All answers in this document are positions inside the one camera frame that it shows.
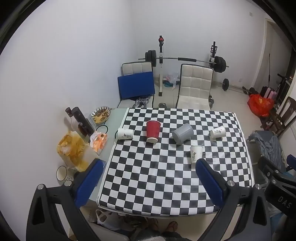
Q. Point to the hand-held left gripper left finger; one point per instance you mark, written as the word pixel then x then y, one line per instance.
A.
pixel 89 183

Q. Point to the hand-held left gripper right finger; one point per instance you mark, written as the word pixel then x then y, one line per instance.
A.
pixel 211 183

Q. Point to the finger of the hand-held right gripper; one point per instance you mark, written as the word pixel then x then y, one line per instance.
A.
pixel 266 165

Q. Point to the white printed paper cup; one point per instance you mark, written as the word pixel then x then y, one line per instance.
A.
pixel 217 132
pixel 126 134
pixel 196 154

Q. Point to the grey plastic cup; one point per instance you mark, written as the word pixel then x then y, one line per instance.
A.
pixel 183 132

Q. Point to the red paper cup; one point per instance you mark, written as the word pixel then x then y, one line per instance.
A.
pixel 153 129

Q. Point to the small white cup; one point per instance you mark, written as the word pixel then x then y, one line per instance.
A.
pixel 68 182

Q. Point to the grey cloth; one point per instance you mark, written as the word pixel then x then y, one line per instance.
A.
pixel 272 146

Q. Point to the white mug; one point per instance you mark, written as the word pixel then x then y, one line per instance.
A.
pixel 61 173

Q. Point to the clear bag of chips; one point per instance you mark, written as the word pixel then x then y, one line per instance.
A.
pixel 71 148

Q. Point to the crumpled white plastic bag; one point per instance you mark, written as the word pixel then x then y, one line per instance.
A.
pixel 105 219

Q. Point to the orange snack packet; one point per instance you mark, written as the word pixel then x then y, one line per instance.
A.
pixel 98 141

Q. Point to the dark wooden chair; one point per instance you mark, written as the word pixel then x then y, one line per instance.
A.
pixel 281 115

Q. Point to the person's foot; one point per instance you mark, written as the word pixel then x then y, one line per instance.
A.
pixel 172 227

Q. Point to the black white checkered mat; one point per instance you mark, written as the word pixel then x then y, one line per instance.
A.
pixel 150 176

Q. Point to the red plastic bag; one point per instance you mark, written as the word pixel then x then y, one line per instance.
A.
pixel 260 104

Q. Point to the tall black bottle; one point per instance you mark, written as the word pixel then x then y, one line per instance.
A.
pixel 81 119

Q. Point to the patterned bowl with food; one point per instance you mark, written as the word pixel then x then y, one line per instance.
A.
pixel 100 114

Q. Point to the pink suitcase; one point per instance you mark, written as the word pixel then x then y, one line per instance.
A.
pixel 269 92

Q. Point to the small dark jar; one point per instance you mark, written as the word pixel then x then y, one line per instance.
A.
pixel 68 111

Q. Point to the small black dumbbell bar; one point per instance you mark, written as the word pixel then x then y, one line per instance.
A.
pixel 226 84

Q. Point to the long thin stick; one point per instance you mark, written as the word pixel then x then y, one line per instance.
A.
pixel 269 69

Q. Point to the white padded chair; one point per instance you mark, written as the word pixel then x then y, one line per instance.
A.
pixel 195 84
pixel 136 67

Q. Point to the blue chair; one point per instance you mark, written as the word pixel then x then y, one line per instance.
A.
pixel 136 85

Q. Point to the black barbell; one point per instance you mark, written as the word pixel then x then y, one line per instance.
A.
pixel 219 63

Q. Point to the white barbell rack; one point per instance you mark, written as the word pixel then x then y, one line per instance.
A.
pixel 160 69

